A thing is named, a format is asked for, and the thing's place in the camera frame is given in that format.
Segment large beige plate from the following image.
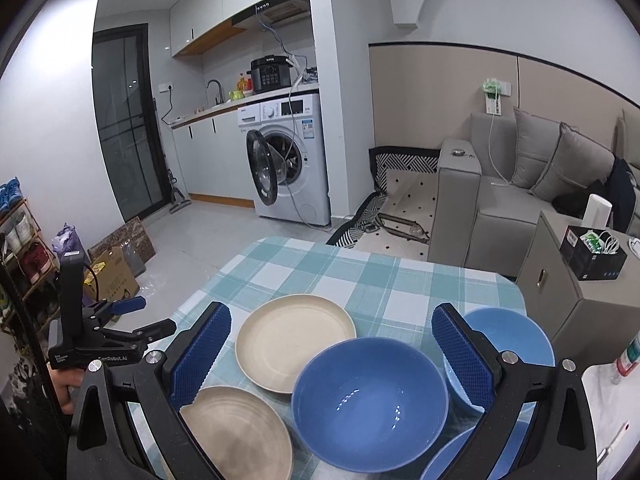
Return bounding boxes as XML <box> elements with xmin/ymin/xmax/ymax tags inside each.
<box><xmin>180</xmin><ymin>386</ymin><xmax>293</xmax><ymax>479</ymax></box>

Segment large blue bowl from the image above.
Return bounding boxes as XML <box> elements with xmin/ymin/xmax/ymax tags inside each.
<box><xmin>291</xmin><ymin>337</ymin><xmax>449</xmax><ymax>474</ymax></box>

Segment kitchen faucet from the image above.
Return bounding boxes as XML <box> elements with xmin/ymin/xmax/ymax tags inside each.
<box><xmin>205</xmin><ymin>78</ymin><xmax>224</xmax><ymax>105</ymax></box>

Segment left hand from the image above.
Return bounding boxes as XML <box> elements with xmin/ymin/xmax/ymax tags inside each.
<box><xmin>48</xmin><ymin>365</ymin><xmax>85</xmax><ymax>415</ymax></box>

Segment knife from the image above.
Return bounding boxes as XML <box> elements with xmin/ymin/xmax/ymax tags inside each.
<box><xmin>597</xmin><ymin>422</ymin><xmax>630</xmax><ymax>466</ymax></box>

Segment white marble side table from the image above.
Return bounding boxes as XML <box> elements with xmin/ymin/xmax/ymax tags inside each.
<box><xmin>582</xmin><ymin>363</ymin><xmax>639</xmax><ymax>479</ymax></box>

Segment plastic water bottle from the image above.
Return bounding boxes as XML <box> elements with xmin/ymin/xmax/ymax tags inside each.
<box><xmin>611</xmin><ymin>333</ymin><xmax>640</xmax><ymax>385</ymax></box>

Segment grey cabinet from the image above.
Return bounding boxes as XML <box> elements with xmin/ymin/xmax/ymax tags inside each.
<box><xmin>516</xmin><ymin>210</ymin><xmax>640</xmax><ymax>368</ymax></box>

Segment teal checked tablecloth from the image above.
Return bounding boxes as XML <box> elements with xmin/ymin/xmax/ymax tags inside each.
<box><xmin>127</xmin><ymin>235</ymin><xmax>528</xmax><ymax>480</ymax></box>

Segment grey sofa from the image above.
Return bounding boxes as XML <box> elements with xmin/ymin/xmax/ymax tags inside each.
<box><xmin>428</xmin><ymin>108</ymin><xmax>639</xmax><ymax>278</ymax></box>

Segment white washing machine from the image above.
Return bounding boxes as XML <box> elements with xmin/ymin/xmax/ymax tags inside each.
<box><xmin>238</xmin><ymin>91</ymin><xmax>331</xmax><ymax>228</ymax></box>

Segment black white rug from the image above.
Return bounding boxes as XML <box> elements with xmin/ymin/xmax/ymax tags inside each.
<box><xmin>328</xmin><ymin>146</ymin><xmax>439</xmax><ymax>261</ymax></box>

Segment grey cushion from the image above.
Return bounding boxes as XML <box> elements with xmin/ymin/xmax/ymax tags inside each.
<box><xmin>530</xmin><ymin>122</ymin><xmax>614</xmax><ymax>203</ymax></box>

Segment black pressure cooker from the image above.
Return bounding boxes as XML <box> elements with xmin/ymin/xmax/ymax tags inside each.
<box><xmin>250</xmin><ymin>54</ymin><xmax>292</xmax><ymax>94</ymax></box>

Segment black range hood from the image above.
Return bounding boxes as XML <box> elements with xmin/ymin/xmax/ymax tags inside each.
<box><xmin>231</xmin><ymin>0</ymin><xmax>311</xmax><ymax>30</ymax></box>

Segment black box with cables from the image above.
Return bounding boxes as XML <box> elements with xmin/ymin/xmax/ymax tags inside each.
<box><xmin>560</xmin><ymin>226</ymin><xmax>627</xmax><ymax>281</ymax></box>

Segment wall power strip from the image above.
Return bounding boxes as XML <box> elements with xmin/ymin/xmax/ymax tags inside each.
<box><xmin>482</xmin><ymin>78</ymin><xmax>502</xmax><ymax>116</ymax></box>

